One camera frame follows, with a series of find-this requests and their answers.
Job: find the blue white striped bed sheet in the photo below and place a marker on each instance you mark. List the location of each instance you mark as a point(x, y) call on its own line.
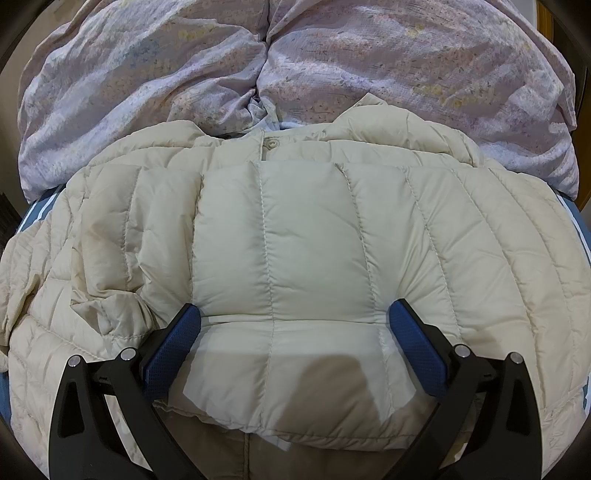
point(39, 210)

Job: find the lilac floral duvet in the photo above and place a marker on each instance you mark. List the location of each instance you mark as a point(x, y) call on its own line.
point(138, 69)

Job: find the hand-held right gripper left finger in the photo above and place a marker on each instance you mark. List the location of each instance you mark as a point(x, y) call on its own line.
point(170, 353)

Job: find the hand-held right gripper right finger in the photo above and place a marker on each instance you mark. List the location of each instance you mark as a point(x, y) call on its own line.
point(419, 350)

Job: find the cream puffer jacket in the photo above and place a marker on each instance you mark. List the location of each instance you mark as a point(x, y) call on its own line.
point(300, 230)

